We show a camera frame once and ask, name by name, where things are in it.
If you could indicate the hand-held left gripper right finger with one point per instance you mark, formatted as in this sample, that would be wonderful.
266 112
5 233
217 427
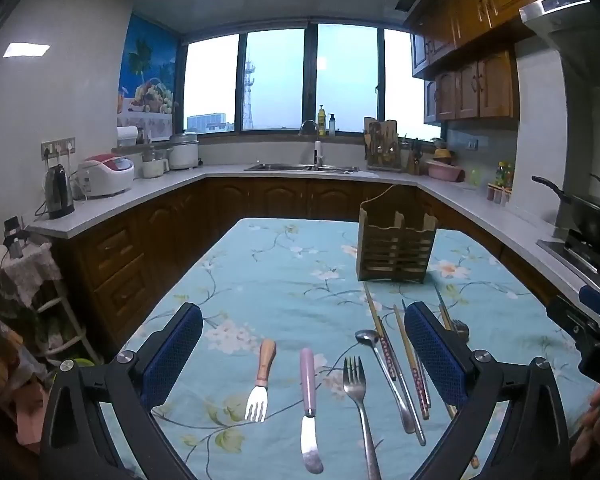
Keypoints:
435 355

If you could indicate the yellow dish soap bottle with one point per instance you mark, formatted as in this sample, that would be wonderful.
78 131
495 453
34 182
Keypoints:
322 121

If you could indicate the ceiling light panel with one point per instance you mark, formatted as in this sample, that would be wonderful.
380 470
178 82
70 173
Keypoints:
26 50

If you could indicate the black wok with lid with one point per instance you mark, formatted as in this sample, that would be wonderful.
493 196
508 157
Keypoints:
595 215

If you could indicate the metal fork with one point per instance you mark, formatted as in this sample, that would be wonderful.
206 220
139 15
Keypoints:
355 385

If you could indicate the spice jar set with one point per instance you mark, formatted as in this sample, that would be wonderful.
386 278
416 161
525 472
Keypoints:
500 185

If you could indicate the pink plastic basin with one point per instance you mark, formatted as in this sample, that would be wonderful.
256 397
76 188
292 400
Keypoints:
444 170

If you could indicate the fruit and palm wall poster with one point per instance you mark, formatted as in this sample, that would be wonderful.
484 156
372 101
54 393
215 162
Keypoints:
147 75

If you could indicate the wooden countertop utensil rack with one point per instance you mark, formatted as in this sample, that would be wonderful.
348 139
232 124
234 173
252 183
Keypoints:
381 145

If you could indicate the small wall socket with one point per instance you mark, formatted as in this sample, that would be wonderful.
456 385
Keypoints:
473 144

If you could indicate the light blue floral tablecloth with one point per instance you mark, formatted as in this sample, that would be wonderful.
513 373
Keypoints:
290 270

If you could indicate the ceiling vent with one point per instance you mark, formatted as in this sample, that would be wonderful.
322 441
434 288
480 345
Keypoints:
406 2

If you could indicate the dark framed kitchen window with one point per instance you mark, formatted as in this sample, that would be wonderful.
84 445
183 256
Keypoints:
280 80

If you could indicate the stainless steel sink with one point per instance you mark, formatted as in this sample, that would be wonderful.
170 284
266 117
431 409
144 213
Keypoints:
300 167

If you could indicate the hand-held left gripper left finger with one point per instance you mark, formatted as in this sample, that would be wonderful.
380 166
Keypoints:
172 350

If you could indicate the white shelf rack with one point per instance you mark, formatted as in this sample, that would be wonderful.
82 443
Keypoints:
65 320

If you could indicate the wall power outlet strip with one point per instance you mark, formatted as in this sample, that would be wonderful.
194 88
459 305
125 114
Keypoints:
59 147

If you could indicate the white kitchen countertop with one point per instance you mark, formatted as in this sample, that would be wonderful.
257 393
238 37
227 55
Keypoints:
130 195

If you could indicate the white and red rice cooker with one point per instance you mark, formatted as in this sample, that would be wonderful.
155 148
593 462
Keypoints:
107 175

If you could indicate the paper towel roll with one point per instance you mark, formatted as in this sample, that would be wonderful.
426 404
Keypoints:
128 136

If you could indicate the lace cloth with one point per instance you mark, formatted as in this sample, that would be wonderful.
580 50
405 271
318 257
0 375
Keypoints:
27 270

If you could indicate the wooden upper cabinets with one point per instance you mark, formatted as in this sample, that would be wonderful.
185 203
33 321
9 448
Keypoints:
480 60

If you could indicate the gas stove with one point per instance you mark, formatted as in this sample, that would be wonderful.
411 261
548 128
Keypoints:
580 255

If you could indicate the chrome faucet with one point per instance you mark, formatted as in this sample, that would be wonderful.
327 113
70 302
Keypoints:
318 152

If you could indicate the black electric kettle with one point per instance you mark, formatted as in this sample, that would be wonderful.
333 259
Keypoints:
59 190

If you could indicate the dark wooden lower cabinets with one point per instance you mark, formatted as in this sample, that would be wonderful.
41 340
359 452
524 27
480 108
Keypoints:
145 240

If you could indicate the green plastic cup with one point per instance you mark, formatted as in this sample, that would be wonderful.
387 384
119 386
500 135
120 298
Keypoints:
475 177

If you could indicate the knife block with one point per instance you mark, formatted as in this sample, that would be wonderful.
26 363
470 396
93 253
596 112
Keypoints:
414 160

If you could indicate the yellow bowl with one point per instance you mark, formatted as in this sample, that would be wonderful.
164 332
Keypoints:
442 152

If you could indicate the wooden utensil holder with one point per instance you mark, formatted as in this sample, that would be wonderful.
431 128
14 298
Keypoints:
395 250

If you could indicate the white cooker with metal lid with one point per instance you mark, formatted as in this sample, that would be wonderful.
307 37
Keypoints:
182 152

